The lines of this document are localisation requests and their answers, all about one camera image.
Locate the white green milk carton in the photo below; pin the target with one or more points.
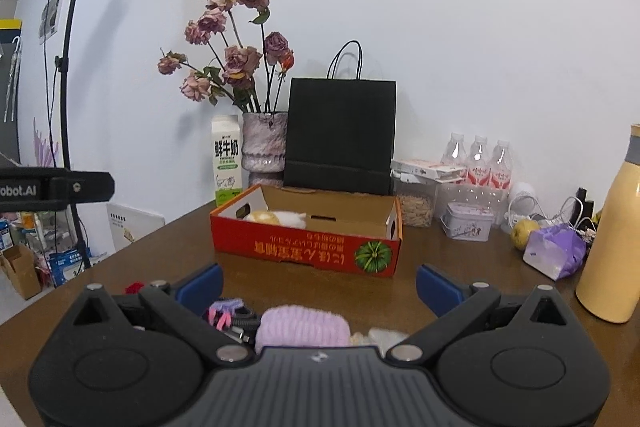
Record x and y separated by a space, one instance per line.
227 167

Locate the white flat carton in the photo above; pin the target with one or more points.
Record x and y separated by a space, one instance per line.
425 169

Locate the white fluffy plush toy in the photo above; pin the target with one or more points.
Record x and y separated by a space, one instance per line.
292 219

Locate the dried pink rose bouquet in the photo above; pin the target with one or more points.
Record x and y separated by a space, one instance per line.
240 62

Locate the lilac knitted sock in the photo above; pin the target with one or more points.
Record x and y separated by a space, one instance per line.
300 327

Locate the white face mask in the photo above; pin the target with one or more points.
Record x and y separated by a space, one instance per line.
387 339

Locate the black paper shopping bag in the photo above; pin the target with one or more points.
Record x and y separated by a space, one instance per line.
340 132

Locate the small printed tin box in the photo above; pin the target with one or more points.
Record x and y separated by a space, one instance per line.
467 222

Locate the clear plastic water bottle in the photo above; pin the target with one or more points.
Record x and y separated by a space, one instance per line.
453 152
501 167
478 162

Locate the blue white carton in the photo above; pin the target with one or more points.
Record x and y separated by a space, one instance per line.
70 264

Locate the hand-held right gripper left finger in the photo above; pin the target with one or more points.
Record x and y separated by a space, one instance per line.
201 287

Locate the black charger plug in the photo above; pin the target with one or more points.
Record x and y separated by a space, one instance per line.
584 202

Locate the purple tissue packet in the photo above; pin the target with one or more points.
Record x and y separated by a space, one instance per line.
555 252

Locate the grey purple knitted cloth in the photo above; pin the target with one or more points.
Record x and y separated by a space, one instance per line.
225 305

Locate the cream thermos bottle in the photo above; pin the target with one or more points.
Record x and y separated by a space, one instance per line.
615 247

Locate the yellow round plush toy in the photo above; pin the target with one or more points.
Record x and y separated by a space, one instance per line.
261 217

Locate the red cardboard box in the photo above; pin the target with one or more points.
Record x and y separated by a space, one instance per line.
300 252

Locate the green apple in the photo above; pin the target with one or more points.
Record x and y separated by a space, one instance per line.
525 234

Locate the brown cardboard box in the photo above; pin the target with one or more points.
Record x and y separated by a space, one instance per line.
20 269

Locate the grey wall poster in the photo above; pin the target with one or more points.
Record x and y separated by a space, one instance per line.
51 14

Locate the white round device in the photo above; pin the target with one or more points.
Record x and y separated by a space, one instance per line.
522 202

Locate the purple mottled glass vase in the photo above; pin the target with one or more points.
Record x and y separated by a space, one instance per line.
262 142

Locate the small red object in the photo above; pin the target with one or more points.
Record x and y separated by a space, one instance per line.
133 288

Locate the black light stand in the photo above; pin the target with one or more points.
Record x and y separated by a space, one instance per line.
64 117

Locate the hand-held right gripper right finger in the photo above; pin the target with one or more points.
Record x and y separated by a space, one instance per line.
440 289

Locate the black board with yellow edge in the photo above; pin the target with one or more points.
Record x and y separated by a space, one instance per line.
9 97

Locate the colourful snack bag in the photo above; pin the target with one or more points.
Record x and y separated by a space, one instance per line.
598 214

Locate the clear container of oats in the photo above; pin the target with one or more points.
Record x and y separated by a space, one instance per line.
415 207

